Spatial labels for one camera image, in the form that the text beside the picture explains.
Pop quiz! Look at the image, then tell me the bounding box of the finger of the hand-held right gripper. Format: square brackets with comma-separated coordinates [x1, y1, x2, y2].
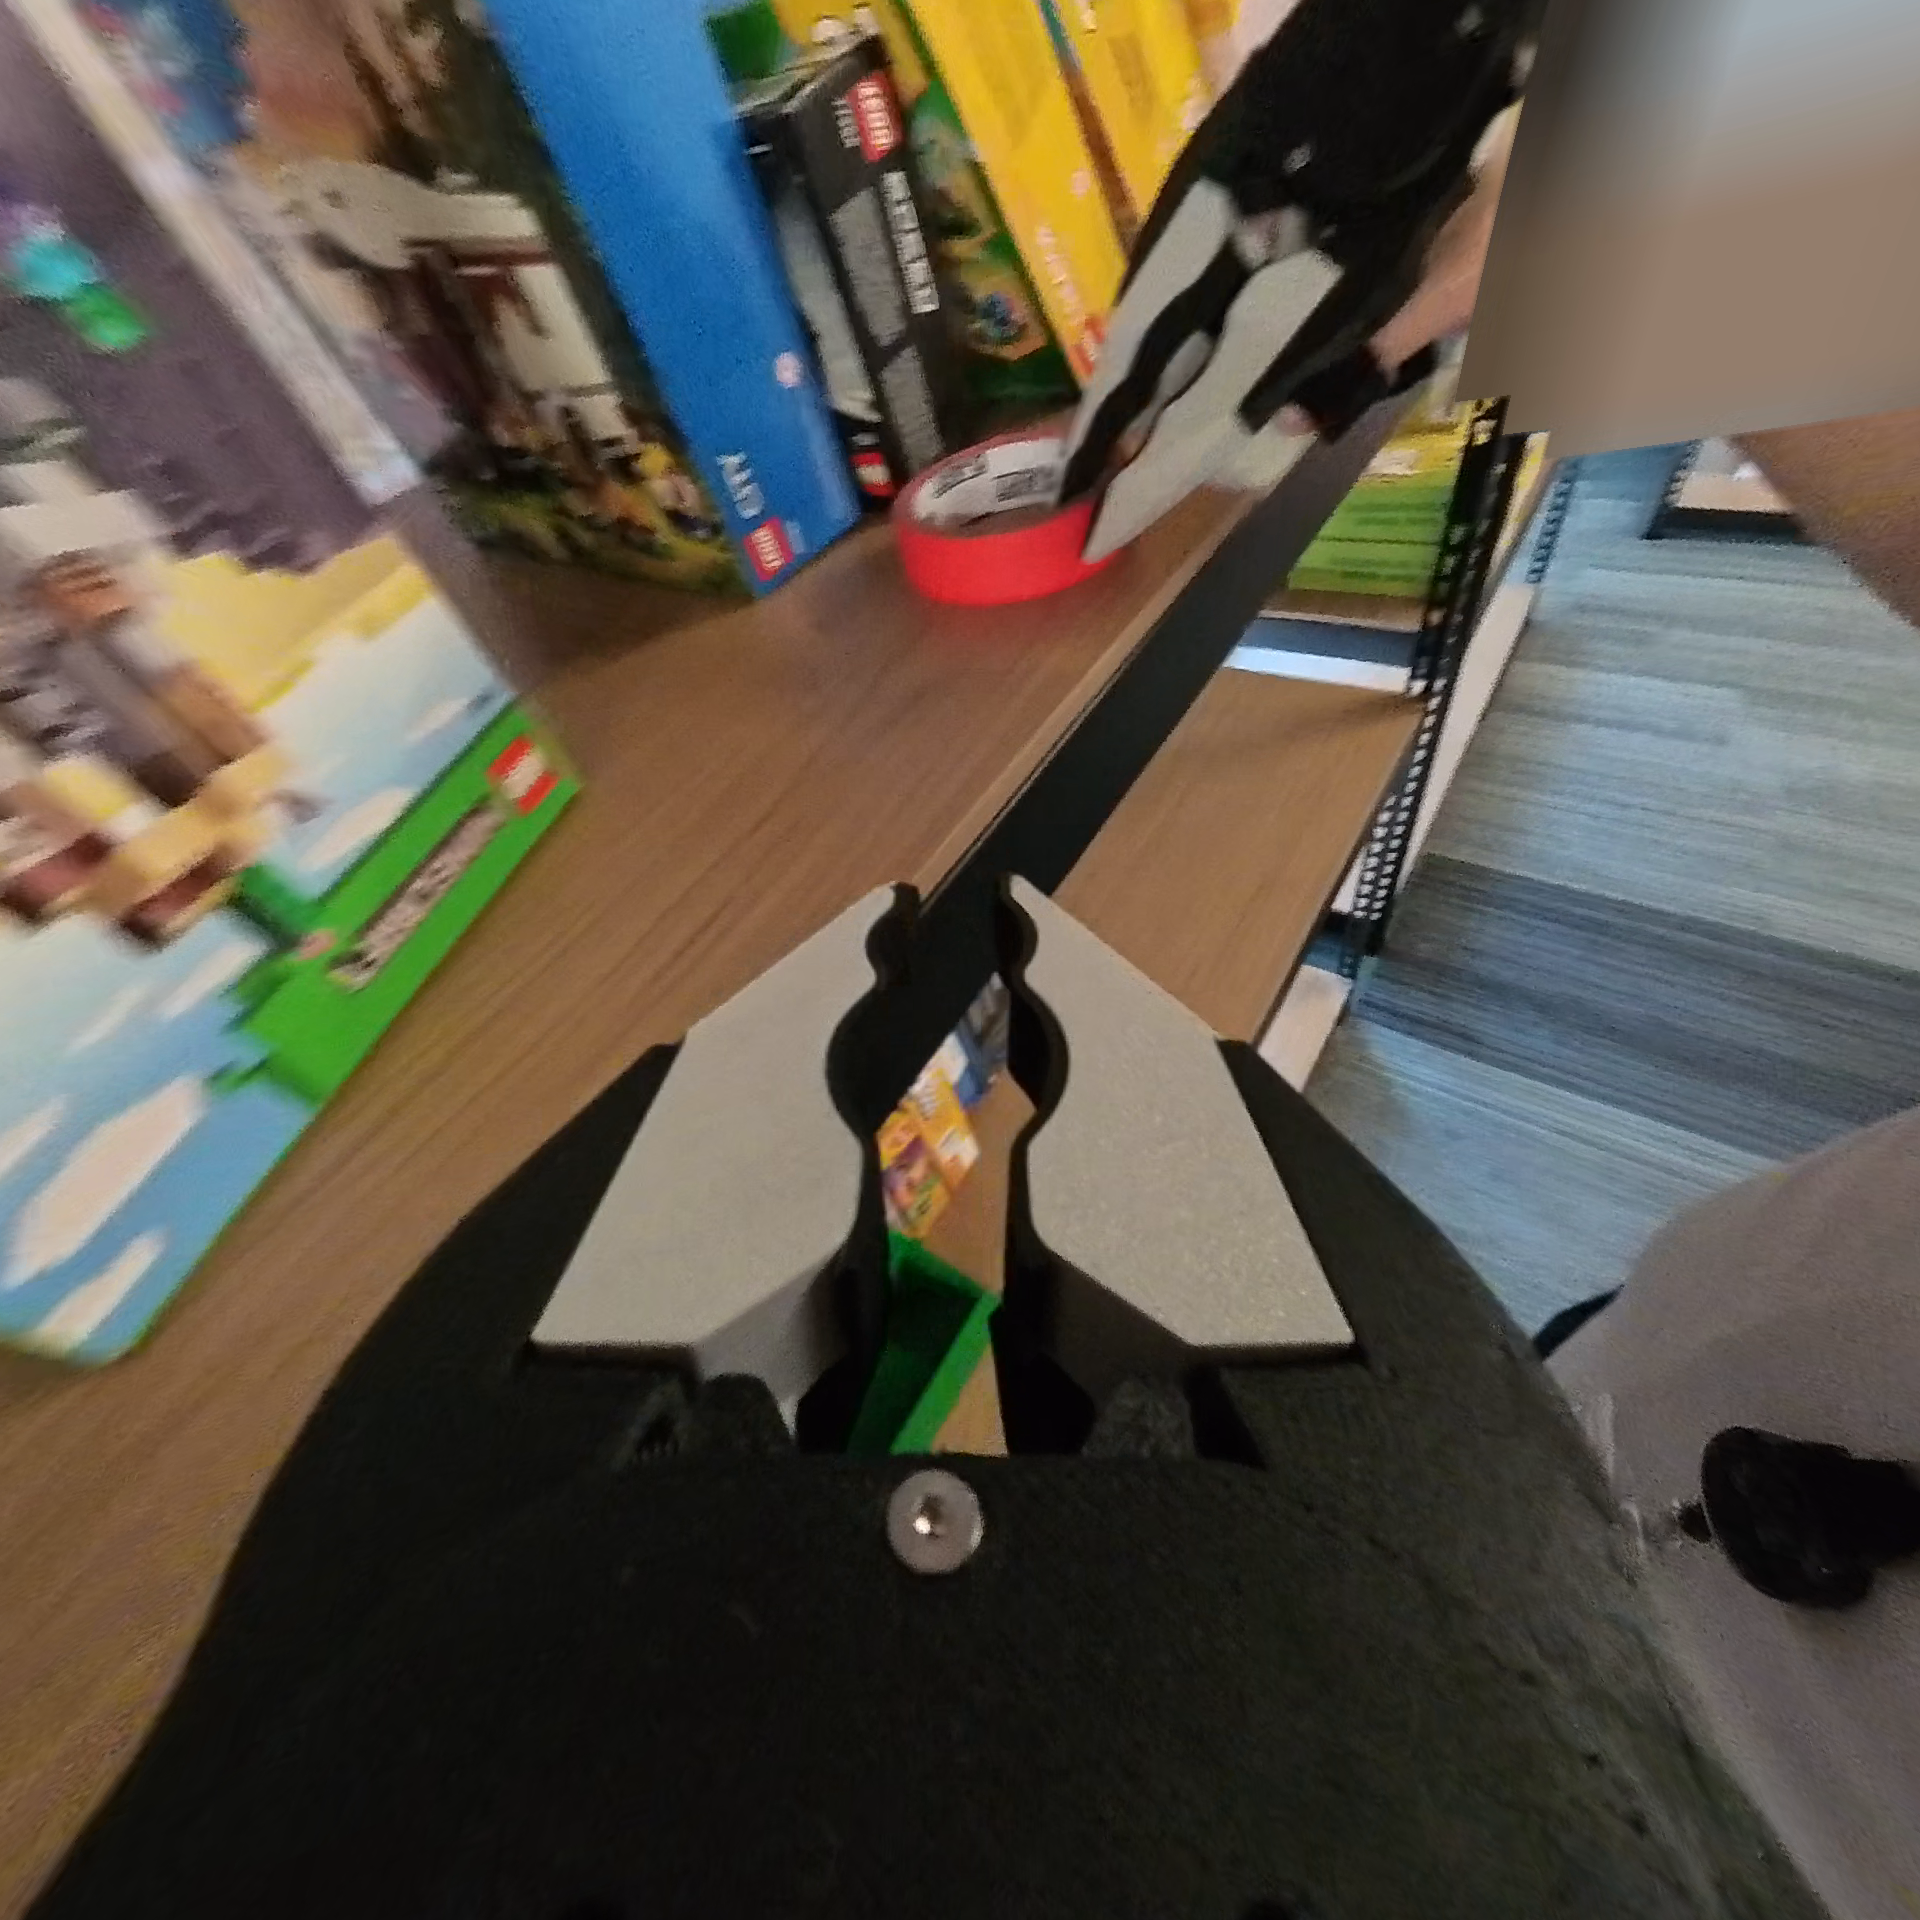
[1054, 181, 1250, 507]
[1079, 251, 1346, 559]

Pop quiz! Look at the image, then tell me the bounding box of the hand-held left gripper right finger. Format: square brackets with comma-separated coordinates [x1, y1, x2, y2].
[996, 872, 1361, 1395]

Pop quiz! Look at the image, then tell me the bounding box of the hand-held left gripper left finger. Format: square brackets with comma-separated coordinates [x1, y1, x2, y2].
[529, 882, 922, 1433]

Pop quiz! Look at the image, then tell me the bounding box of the red tape roll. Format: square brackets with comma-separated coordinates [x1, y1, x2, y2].
[891, 423, 1129, 607]

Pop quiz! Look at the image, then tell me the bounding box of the person's right forearm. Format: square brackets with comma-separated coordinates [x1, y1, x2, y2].
[1726, 415, 1920, 633]

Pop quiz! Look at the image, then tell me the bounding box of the stack of pale yellow boxes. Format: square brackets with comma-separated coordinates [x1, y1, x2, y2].
[1288, 397, 1547, 600]

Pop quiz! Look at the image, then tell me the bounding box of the yellow toy box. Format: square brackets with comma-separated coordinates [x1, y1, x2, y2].
[1042, 0, 1226, 272]

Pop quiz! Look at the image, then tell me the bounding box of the green plastic bin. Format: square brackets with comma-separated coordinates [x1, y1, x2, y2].
[848, 1230, 1004, 1455]

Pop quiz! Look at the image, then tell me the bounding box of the black toy box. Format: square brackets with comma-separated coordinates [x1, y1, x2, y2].
[744, 37, 977, 504]

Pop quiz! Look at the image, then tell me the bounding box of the person's white shirt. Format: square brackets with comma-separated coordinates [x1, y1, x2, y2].
[1546, 1111, 1920, 1920]

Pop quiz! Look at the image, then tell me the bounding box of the black lanyard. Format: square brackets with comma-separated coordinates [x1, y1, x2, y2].
[1699, 1423, 1888, 1608]

